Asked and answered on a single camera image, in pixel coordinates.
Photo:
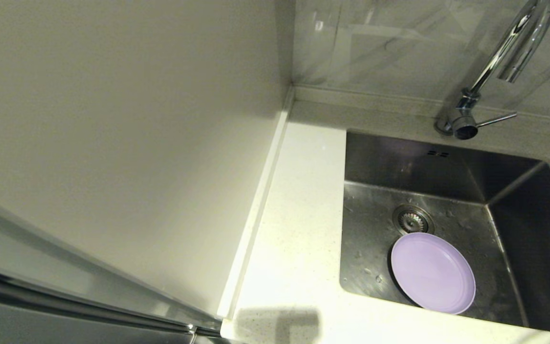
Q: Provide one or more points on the round metal drain strainer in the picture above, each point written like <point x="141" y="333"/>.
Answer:
<point x="411" y="220"/>

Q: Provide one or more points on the pale blue plate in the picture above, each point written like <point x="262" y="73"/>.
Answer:
<point x="432" y="272"/>

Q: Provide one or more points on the stainless steel appliance door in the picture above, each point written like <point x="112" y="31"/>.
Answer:
<point x="17" y="329"/>

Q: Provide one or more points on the white trim strip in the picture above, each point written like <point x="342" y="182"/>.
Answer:
<point x="256" y="205"/>

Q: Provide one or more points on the stainless steel sink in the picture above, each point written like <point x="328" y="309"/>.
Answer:
<point x="375" y="267"/>

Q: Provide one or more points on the white cabinet side panel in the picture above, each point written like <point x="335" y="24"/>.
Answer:
<point x="112" y="119"/>

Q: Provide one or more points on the chrome gooseneck faucet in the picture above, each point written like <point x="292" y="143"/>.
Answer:
<point x="492" y="62"/>

